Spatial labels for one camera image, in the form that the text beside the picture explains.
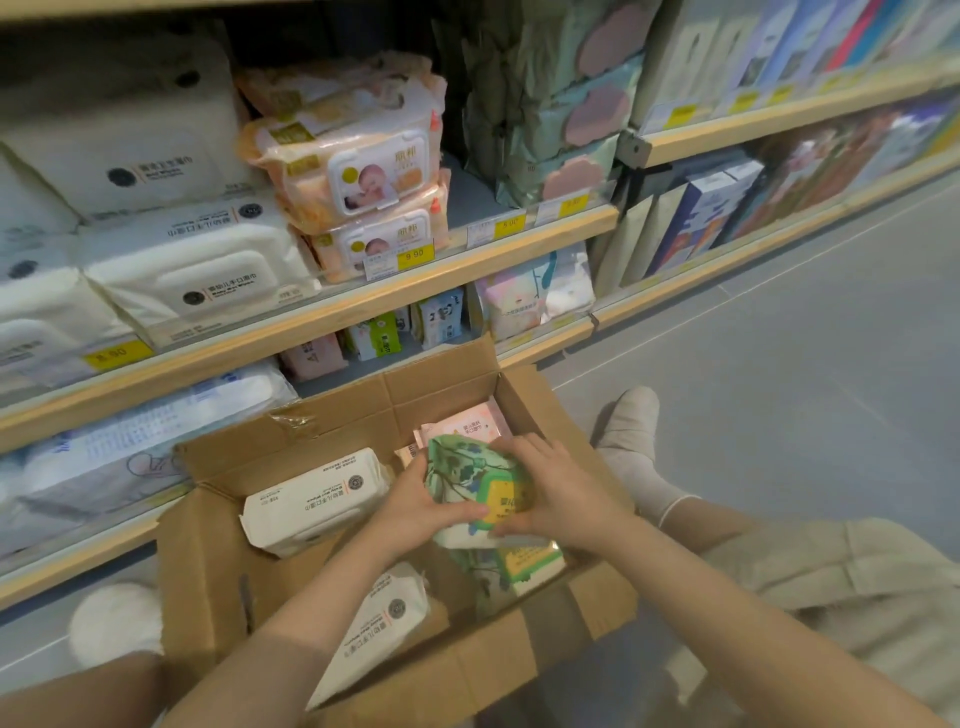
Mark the person's right hand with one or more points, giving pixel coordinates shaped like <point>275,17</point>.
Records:
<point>577,510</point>

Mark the person's left hand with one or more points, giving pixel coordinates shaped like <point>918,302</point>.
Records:
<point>412,525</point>

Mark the pink small wipes packets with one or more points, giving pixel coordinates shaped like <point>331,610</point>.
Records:
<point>472,424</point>

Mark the brown cardboard box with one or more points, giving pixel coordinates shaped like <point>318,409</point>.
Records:
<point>450,660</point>

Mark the wooden store shelving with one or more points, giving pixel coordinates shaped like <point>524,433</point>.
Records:
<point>300,326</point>

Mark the green pink tissue bundle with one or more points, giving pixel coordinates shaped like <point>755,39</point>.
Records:
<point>540,97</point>

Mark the person's right forearm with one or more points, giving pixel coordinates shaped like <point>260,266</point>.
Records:
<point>750,637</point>

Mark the person's left forearm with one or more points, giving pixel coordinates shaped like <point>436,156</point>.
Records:
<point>285,645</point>

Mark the person's right leg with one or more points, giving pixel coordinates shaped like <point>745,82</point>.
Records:
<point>712,525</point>

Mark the person's leg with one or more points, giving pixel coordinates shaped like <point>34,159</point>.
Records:
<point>712,525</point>
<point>75,697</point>

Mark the person's left leg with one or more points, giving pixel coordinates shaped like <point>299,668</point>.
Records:
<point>75,697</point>

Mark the neighbouring wooden shelf unit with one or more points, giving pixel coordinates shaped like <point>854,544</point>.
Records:
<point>750,120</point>

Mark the white sock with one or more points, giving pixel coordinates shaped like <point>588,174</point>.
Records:
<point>660,487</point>

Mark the yellow price tag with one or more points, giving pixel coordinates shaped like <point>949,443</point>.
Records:
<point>510,225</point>
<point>415,256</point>
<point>120,355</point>
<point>574,205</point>

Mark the white pack with blue print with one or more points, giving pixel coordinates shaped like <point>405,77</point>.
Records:
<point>150,435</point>

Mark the beige shorts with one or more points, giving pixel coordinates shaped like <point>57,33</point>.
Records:
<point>862,585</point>

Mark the clear pack with red print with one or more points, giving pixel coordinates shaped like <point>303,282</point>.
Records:
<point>15,510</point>

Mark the grey metal shelf bracket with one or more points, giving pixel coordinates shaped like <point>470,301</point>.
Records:
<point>632,148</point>

